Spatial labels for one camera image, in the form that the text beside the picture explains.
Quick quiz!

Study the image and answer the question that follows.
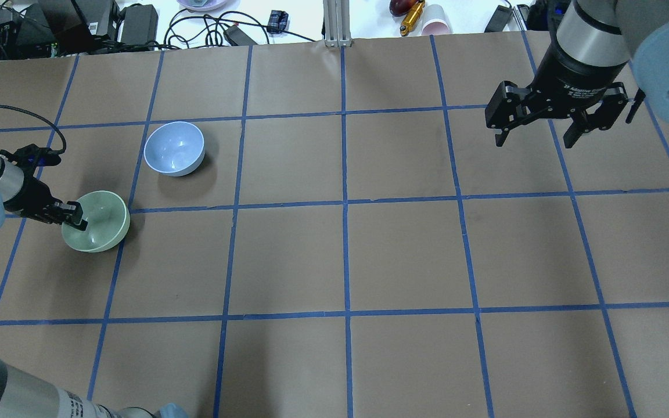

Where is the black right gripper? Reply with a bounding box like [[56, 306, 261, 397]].
[[485, 44, 628, 149]]

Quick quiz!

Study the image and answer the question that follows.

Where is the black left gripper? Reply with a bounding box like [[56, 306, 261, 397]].
[[2, 174, 88, 231]]

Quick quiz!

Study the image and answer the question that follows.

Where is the green bowl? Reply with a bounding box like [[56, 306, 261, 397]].
[[62, 190, 131, 253]]

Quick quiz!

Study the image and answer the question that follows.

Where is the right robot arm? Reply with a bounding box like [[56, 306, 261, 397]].
[[485, 1, 669, 149]]

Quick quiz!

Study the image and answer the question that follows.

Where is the blue bowl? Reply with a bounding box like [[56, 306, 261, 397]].
[[143, 121, 205, 177]]

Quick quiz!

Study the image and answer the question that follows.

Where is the pink plastic cup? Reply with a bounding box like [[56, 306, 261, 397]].
[[419, 3, 453, 35]]

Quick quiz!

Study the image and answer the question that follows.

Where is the gold metal tool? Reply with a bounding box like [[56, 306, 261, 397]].
[[399, 1, 425, 37]]

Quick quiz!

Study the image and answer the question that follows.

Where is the red brown toy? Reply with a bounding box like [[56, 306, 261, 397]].
[[389, 0, 417, 17]]

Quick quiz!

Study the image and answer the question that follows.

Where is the black power adapter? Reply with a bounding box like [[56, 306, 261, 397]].
[[120, 3, 159, 45]]

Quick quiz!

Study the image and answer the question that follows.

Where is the purple plate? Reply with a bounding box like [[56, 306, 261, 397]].
[[177, 0, 229, 12]]

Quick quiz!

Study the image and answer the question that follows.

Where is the small blue black device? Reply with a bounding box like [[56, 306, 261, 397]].
[[266, 10, 289, 35]]

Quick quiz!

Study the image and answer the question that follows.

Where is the black camera cable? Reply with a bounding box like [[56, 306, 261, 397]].
[[0, 104, 67, 155]]

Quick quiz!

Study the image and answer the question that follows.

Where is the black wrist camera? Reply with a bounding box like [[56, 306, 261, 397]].
[[0, 145, 64, 176]]

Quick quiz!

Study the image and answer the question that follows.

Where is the aluminium frame post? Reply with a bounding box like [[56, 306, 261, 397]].
[[323, 0, 353, 48]]

